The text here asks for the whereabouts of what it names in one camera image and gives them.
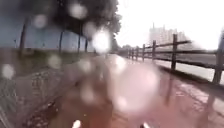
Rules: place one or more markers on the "red brick path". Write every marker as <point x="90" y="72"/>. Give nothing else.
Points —
<point x="100" y="110"/>

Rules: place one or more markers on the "pale tall building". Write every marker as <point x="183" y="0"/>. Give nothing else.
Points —
<point x="164" y="36"/>

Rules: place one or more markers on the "robot's own part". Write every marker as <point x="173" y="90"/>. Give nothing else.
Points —
<point x="145" y="125"/>
<point x="76" y="124"/>

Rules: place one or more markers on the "grass strip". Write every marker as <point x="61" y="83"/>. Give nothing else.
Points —
<point x="30" y="60"/>

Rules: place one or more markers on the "pale road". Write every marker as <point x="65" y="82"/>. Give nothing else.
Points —
<point x="196" y="68"/>

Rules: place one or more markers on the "grey paved strip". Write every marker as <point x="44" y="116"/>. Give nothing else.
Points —
<point x="23" y="93"/>

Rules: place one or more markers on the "wooden rail fence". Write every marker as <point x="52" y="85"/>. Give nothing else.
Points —
<point x="174" y="53"/>

